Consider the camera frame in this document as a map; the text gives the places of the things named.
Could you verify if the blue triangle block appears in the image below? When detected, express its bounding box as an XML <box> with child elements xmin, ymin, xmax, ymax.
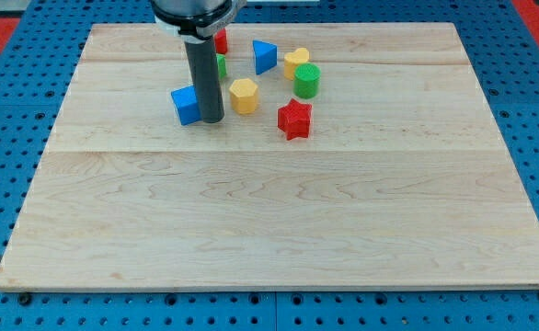
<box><xmin>252</xmin><ymin>40</ymin><xmax>278</xmax><ymax>75</ymax></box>

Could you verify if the red star block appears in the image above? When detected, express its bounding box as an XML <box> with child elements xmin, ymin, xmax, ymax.
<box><xmin>277</xmin><ymin>98</ymin><xmax>313</xmax><ymax>141</ymax></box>

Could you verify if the red block behind rod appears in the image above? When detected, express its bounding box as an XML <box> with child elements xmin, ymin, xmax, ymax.
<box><xmin>214</xmin><ymin>29</ymin><xmax>228</xmax><ymax>54</ymax></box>

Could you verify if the yellow hexagon block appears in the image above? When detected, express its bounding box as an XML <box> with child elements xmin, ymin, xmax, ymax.
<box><xmin>229</xmin><ymin>78</ymin><xmax>258</xmax><ymax>115</ymax></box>

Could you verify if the green block behind rod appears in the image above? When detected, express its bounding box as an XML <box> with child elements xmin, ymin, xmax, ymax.
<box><xmin>216</xmin><ymin>53</ymin><xmax>227</xmax><ymax>79</ymax></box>

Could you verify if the wooden board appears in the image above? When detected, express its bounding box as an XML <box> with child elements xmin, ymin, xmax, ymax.
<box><xmin>0</xmin><ymin>23</ymin><xmax>539</xmax><ymax>292</ymax></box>

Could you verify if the green cylinder block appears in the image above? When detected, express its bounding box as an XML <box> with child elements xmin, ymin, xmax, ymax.
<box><xmin>293</xmin><ymin>63</ymin><xmax>321</xmax><ymax>99</ymax></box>

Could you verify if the yellow heart block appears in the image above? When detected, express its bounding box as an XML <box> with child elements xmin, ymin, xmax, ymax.
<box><xmin>283</xmin><ymin>48</ymin><xmax>310</xmax><ymax>80</ymax></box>

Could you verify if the blue cube block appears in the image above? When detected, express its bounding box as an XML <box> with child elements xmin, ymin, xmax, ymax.
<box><xmin>170</xmin><ymin>86</ymin><xmax>201</xmax><ymax>126</ymax></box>

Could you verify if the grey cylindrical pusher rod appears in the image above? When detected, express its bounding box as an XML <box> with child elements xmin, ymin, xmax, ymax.
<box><xmin>185</xmin><ymin>40</ymin><xmax>224</xmax><ymax>123</ymax></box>

